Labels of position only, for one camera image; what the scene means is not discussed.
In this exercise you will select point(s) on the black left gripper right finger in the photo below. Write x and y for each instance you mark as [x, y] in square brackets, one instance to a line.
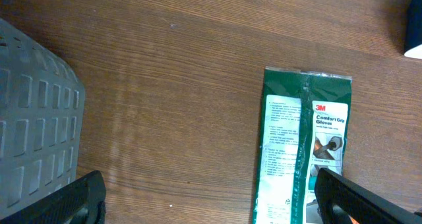
[342, 201]

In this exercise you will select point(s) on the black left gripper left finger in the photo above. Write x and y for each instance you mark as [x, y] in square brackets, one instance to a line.
[82, 201]

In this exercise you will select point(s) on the green 3M gloves package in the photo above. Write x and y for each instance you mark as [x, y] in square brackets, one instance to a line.
[303, 129]

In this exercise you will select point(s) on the dark mesh basket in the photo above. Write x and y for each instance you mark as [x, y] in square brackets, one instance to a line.
[42, 106]

